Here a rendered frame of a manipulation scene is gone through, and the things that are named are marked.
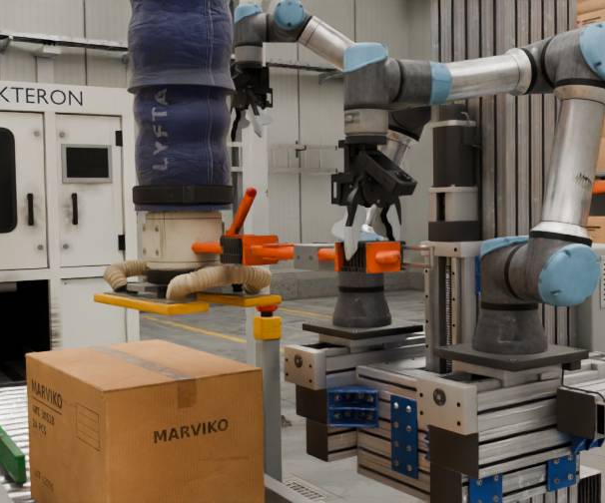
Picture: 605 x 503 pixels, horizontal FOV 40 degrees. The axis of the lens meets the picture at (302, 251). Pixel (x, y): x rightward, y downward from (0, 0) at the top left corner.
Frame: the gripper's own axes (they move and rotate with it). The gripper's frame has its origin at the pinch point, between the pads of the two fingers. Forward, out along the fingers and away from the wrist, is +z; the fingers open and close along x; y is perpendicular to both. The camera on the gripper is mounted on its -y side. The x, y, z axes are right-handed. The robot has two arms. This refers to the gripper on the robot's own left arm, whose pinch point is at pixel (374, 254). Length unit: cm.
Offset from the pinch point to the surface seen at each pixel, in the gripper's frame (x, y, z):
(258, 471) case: -19, 60, 56
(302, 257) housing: 3.8, 14.8, 1.0
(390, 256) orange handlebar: 1.6, -5.4, 0.1
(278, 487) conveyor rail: -34, 71, 66
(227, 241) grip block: 5.6, 36.1, -1.6
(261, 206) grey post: -205, 309, -11
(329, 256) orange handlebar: 3.7, 7.3, 0.5
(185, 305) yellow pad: 11.0, 43.6, 11.5
